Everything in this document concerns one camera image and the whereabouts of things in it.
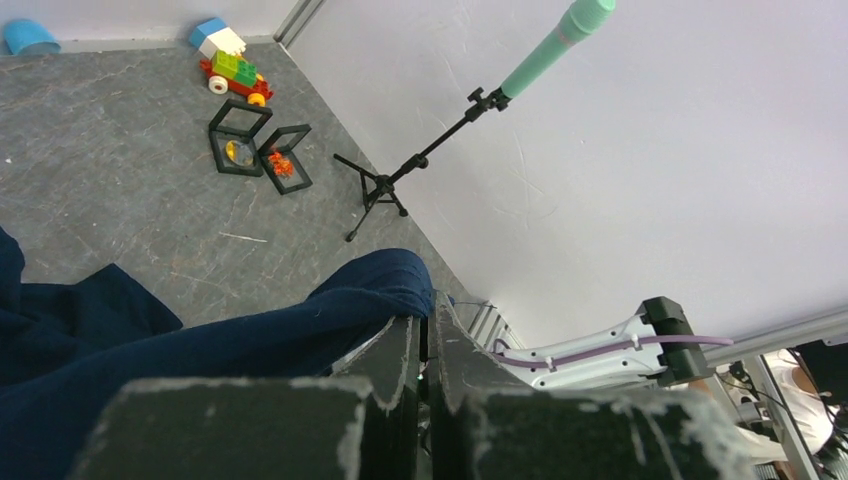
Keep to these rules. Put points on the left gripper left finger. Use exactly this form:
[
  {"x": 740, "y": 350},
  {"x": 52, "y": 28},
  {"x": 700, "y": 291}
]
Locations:
[{"x": 359, "y": 423}]

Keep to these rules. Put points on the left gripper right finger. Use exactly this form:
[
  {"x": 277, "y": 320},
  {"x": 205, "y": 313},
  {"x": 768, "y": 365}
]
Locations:
[{"x": 488, "y": 424}]

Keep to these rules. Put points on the round gold brooch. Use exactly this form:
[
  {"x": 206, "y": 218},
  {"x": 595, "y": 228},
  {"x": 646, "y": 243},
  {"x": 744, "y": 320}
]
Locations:
[{"x": 239, "y": 153}]

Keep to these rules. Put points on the navy blue t-shirt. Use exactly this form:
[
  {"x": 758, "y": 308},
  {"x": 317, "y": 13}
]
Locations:
[{"x": 66, "y": 350}]

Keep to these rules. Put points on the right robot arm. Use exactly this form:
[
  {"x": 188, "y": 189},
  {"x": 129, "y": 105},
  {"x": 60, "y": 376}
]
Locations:
[{"x": 655, "y": 347}]

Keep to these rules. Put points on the orange flower brooch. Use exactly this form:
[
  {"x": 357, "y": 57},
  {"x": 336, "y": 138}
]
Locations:
[{"x": 281, "y": 165}]

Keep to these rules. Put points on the black microphone tripod stand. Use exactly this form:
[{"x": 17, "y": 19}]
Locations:
[{"x": 380, "y": 188}]

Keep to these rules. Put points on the colourful toy block car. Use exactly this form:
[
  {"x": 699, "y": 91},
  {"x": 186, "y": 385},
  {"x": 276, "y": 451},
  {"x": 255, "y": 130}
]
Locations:
[{"x": 224, "y": 65}]

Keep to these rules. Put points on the mint green microphone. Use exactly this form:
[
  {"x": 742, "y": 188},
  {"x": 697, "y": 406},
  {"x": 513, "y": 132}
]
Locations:
[{"x": 582, "y": 19}]

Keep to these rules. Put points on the blue cup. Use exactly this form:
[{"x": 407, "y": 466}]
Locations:
[{"x": 27, "y": 37}]

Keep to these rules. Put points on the right black display frame box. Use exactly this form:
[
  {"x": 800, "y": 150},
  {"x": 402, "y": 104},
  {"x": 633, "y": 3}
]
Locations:
[{"x": 285, "y": 140}]

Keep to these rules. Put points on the black display frame box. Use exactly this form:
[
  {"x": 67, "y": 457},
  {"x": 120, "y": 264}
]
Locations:
[
  {"x": 237, "y": 120},
  {"x": 285, "y": 140}
]

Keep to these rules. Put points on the left black display frame box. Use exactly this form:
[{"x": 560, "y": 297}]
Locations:
[{"x": 237, "y": 120}]

